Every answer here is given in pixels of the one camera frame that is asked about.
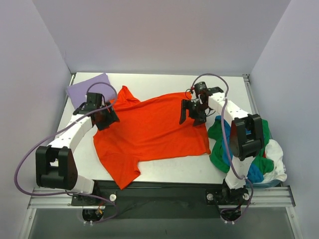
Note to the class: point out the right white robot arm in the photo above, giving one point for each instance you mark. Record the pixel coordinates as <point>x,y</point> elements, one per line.
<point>246,137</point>

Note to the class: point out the folded purple t shirt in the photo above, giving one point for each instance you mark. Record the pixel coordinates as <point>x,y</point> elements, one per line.
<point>77,92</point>

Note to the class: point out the orange t shirt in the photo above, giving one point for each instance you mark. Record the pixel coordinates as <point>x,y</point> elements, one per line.
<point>147,130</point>

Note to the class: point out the green t shirt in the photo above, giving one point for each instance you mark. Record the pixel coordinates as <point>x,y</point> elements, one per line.
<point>216,149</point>

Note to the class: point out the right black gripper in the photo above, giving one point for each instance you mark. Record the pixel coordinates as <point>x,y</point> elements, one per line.
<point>190,112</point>

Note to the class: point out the white t shirt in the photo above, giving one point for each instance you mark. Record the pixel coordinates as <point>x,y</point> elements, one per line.
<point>275,153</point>

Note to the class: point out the blue basket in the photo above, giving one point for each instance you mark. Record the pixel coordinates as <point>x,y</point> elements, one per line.
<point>270,184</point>

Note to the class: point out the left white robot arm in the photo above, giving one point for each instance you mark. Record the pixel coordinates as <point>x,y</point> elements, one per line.
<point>55,164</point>

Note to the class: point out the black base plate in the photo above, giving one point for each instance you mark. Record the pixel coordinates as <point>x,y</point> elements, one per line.
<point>176,210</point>

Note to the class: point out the blue t shirt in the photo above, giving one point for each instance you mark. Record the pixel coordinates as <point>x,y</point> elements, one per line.
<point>255,174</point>

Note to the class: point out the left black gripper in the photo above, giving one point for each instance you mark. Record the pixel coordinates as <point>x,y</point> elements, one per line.
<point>105,122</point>

